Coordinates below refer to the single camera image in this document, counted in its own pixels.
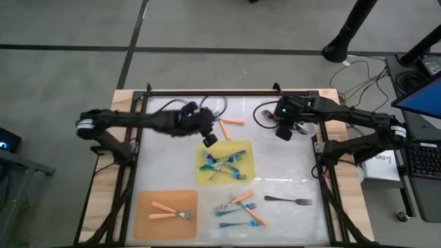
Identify white printed paper sheet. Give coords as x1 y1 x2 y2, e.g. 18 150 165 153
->
361 147 401 183

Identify yellow floor cables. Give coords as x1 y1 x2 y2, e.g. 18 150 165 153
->
342 68 389 104

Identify black floor cable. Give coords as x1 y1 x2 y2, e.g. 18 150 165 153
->
329 59 390 120

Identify yellow mat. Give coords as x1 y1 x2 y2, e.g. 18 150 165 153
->
195 139 256 185

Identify clear plastic bin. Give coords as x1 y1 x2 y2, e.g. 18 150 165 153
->
254 99 317 141

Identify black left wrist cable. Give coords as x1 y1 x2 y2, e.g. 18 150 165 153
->
156 95 229 120

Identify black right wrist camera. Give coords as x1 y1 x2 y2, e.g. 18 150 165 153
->
275 125 294 142

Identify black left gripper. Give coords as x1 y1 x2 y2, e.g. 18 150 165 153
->
171 101 217 136

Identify black backlit keyboard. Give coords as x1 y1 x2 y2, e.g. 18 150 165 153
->
406 141 441 180

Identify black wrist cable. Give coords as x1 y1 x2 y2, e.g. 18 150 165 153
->
252 100 282 130
156 95 229 120

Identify monitor with blue screen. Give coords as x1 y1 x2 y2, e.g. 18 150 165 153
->
391 70 441 121

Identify gray metal table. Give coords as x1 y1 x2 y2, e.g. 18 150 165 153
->
0 147 57 248

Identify gray side desk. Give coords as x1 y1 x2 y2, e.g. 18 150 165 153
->
384 54 441 224

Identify black power adapter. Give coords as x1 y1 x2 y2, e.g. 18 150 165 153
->
418 56 441 77

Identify coiled black cable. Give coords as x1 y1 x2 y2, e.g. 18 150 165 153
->
394 70 423 94

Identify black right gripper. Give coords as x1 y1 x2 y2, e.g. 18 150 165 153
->
273 96 317 128

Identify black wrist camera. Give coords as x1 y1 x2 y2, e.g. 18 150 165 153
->
202 132 219 148
275 125 294 142

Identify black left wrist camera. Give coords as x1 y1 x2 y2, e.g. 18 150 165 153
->
202 132 219 148

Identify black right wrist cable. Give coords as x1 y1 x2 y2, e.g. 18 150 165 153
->
252 100 282 130

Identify black device with blue light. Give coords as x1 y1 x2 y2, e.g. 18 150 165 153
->
0 126 22 154

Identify black monitor stand pole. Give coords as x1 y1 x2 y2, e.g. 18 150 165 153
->
399 23 441 67

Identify orange mat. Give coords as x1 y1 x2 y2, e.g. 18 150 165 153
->
132 189 200 241

